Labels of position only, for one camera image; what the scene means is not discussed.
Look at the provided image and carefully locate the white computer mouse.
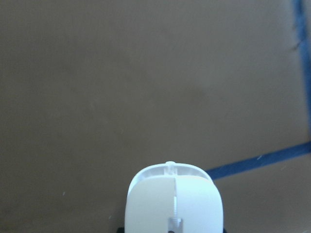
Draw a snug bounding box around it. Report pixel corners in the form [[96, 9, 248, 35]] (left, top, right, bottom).
[[124, 161, 225, 233]]

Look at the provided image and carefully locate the long blue tape strip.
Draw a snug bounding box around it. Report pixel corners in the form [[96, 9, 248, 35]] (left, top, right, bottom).
[[206, 141, 311, 180]]

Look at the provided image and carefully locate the crossing blue tape strip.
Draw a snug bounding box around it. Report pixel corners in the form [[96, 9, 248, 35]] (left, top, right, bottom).
[[291, 0, 311, 145]]

